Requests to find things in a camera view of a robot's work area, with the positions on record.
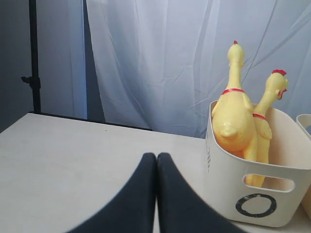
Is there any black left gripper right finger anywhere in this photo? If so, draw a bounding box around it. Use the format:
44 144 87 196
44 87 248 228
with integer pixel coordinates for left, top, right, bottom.
157 152 244 233

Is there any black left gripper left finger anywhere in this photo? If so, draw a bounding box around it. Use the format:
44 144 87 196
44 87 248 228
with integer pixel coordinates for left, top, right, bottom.
69 152 156 233

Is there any large yellow rubber chicken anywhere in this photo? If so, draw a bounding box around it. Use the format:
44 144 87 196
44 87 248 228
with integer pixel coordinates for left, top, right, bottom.
211 40 258 162

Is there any yellow rubber chicken red collar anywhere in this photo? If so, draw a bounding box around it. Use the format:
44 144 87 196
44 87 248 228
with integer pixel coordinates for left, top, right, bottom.
253 69 288 164

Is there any cream bin black O mark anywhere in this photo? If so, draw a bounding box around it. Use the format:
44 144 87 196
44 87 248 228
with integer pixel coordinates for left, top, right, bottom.
205 107 311 227

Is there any blue backdrop curtain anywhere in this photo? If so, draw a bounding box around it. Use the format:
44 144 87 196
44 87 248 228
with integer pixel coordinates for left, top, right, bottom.
0 0 311 138

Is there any cream bin black X mark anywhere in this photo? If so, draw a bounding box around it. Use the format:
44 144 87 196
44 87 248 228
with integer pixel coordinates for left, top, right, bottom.
296 114 311 218

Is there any black light stand pole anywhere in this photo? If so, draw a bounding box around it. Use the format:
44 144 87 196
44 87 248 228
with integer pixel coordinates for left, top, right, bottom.
21 0 41 113

